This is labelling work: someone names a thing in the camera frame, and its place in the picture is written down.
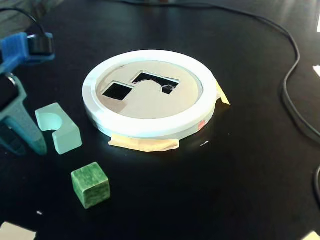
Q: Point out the light green U shape block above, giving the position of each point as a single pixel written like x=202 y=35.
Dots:
x=67 y=137

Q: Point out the cardboard disc with shape holes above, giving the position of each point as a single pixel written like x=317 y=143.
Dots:
x=150 y=102

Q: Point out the grey pink cloth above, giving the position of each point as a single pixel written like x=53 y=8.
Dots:
x=17 y=12

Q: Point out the white paper corner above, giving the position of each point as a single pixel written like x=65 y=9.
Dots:
x=317 y=70

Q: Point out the white round sorter container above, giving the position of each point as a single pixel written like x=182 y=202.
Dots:
x=150 y=127

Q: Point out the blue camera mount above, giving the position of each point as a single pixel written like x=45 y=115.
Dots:
x=15 y=47

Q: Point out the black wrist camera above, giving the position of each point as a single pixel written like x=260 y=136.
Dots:
x=41 y=43

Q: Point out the large beige paper piece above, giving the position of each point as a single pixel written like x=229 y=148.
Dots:
x=13 y=232

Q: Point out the small beige masking tape piece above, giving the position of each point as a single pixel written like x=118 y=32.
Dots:
x=223 y=96

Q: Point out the teal gripper black servo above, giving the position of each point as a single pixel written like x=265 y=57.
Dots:
x=21 y=120

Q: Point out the wide beige masking tape strip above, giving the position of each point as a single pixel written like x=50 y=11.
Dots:
x=145 y=145

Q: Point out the pale yellow paper corner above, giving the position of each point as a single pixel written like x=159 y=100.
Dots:
x=313 y=236

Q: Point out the dark green wooden cube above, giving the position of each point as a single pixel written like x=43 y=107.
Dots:
x=91 y=186

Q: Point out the red round sticker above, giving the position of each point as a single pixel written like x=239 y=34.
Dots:
x=201 y=124

